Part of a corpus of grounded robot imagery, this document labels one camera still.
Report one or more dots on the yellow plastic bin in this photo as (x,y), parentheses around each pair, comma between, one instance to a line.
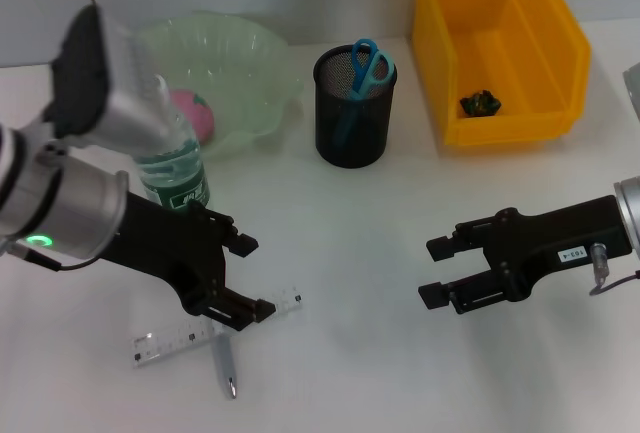
(500,28)

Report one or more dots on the grey silver pen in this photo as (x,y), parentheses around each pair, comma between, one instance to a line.
(225,363)

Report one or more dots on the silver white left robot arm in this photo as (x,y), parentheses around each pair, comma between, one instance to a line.
(75,203)

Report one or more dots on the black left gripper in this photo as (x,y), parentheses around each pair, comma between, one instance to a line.
(165,248)

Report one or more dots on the clear bottle green label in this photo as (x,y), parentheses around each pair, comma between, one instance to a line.
(175,178)

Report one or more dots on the translucent green fruit bowl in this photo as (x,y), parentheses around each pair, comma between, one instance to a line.
(240,73)

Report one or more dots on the black mesh pen holder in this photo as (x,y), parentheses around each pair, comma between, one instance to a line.
(360,138)

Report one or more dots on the pink toy peach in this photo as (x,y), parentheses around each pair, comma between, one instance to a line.
(197,118)

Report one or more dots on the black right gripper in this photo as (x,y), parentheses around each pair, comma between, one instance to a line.
(550,238)

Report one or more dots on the blue scissors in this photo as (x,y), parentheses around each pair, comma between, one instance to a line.
(359,83)

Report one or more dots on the transparent plastic ruler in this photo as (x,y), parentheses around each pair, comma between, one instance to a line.
(165,343)

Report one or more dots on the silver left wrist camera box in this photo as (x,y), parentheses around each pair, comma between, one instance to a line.
(125,103)

